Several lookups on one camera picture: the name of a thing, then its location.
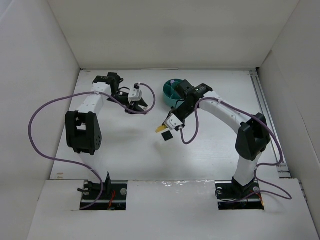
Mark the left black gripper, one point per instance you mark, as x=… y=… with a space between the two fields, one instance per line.
x=134 y=106

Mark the black lego plate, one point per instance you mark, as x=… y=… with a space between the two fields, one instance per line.
x=167 y=135

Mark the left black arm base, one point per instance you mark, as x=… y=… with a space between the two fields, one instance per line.
x=112 y=199

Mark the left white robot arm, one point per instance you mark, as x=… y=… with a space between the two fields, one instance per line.
x=82 y=128

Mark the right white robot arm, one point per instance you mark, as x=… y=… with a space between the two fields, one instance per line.
x=252 y=136

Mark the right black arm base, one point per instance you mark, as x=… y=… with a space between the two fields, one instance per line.
x=228 y=198

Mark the teal round divided container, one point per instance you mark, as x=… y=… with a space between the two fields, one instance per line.
x=170 y=97

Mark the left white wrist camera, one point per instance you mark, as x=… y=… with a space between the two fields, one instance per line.
x=135 y=94

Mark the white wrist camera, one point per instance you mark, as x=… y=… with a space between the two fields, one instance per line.
x=135 y=94
x=173 y=123

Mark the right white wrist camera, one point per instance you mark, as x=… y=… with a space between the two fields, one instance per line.
x=173 y=123

